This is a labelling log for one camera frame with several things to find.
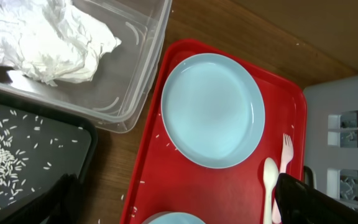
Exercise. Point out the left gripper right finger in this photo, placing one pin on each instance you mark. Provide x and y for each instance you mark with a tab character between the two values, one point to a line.
301	204

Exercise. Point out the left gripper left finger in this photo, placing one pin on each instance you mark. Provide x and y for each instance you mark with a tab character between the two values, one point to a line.
59	205

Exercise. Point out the rice and food scraps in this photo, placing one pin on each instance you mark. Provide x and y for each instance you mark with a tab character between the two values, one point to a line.
35	152

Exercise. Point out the light blue bowl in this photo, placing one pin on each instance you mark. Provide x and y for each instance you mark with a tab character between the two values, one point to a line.
173	218

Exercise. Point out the black food waste tray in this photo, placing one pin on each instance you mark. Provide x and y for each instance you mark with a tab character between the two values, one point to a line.
20	104

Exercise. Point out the grey dishwasher rack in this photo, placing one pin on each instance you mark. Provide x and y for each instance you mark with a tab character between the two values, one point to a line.
331	148

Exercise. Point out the clear plastic waste bin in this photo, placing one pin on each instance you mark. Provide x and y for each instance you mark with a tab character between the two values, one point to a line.
116	95

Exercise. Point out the white plastic spoon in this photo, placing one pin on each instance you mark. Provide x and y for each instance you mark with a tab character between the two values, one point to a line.
270	176

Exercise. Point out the pink plastic fork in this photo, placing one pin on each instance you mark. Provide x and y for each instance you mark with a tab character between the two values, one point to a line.
286	157

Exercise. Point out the red serving tray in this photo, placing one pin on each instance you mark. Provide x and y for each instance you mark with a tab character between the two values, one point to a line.
164	180

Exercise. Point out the light blue plate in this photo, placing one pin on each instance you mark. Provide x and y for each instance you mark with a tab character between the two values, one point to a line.
213	110

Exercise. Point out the crumpled white napkin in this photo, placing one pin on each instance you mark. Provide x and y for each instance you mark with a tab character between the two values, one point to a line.
51	41

